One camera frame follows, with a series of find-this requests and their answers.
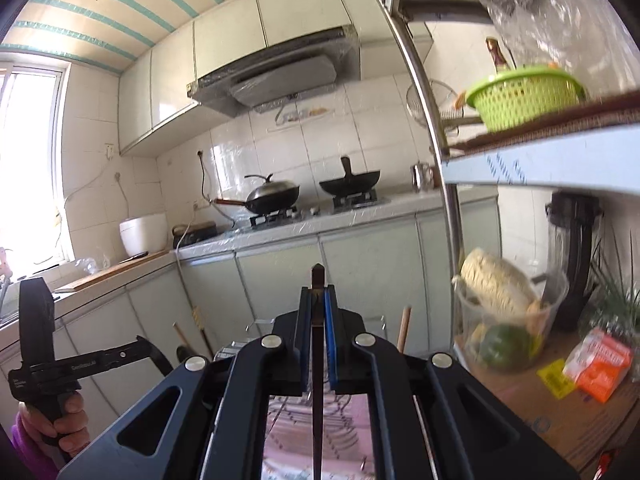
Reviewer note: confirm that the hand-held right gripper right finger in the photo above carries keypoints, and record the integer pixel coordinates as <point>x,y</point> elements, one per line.
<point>331,350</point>

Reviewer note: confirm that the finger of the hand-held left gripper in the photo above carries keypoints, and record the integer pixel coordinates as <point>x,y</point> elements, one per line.
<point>120,357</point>

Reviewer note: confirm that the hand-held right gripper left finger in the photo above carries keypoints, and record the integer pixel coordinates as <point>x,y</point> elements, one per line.
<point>306,350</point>

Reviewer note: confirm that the dark brown wooden chopstick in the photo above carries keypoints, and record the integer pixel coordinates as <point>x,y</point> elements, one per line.
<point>317,410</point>

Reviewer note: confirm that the person's left hand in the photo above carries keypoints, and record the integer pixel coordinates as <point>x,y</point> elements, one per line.
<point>67,425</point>

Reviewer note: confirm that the wooden rolling pin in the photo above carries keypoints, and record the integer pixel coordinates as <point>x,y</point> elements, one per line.
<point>404,330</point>

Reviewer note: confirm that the pale green base cabinets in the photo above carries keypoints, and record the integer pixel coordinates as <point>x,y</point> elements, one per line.
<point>280,270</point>

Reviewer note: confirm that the wooden cutting board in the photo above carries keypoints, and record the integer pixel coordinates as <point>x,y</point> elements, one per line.
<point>110,272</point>

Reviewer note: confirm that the white rice cooker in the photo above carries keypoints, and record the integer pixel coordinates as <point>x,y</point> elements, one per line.
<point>144,234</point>

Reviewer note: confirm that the black countertop appliance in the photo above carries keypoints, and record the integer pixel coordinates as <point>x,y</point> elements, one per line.
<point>196,234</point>

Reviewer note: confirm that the gas stove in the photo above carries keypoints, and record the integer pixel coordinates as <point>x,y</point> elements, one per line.
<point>361,202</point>

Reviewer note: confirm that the black wok with lid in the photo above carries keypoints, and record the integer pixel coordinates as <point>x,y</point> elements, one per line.
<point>272,195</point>

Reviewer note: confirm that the kitchen window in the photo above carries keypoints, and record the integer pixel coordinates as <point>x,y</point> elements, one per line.
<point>27,170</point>

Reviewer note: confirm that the green pepper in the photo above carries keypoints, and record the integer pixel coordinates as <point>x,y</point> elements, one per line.
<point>505,349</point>

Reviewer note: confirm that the dried noodle bundle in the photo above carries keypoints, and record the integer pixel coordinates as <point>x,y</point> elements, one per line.
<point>495,280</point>

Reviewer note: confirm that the metal cup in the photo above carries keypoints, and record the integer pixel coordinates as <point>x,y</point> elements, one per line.
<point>421,176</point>

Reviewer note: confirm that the clear plastic tub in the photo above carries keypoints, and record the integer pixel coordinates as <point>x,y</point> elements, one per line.
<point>545,320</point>

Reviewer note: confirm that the yellow packet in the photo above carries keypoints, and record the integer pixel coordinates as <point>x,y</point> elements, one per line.
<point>554,377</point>

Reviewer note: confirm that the black blender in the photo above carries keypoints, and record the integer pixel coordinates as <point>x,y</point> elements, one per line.
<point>575,260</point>

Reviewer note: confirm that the orange packet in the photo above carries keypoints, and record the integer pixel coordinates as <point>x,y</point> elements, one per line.
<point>597,365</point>

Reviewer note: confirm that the steel range hood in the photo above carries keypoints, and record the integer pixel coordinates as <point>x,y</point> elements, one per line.
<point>280,80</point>

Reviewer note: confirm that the metal storage shelf rack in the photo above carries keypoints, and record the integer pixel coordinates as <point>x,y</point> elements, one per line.
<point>540,165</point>

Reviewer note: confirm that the green potted plant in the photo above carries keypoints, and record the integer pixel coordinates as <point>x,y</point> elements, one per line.
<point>617,305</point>

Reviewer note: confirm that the brown woven shelf mat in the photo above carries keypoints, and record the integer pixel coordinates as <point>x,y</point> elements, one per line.
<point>550,125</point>

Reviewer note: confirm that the green plastic basket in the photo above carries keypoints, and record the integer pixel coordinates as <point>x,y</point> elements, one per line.
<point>525,100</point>

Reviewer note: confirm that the brown glass bottle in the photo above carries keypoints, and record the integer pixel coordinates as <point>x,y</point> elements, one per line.
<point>497,55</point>

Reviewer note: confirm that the clear plastic bag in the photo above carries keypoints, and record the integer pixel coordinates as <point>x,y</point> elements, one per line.
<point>540,15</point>

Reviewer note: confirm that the clear wall shelf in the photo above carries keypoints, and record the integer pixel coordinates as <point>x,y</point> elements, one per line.
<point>300,117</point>

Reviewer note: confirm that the white wall cabinets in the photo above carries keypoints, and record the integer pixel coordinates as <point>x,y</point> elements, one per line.
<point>165,90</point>

